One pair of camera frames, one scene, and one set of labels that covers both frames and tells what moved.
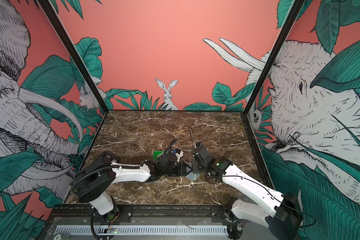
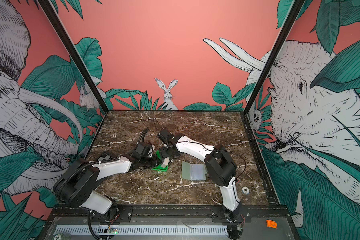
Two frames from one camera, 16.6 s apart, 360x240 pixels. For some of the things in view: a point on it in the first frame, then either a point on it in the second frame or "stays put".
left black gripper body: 177,170 → 149,162
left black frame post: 60,30 stays put
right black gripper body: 197,168 → 166,152
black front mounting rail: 199,214 stays put
